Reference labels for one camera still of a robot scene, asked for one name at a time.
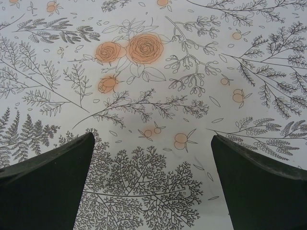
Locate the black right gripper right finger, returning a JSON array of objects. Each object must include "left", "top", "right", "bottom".
[{"left": 211, "top": 134, "right": 307, "bottom": 230}]

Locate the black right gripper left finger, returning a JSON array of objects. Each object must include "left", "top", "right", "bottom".
[{"left": 0, "top": 132, "right": 95, "bottom": 230}]

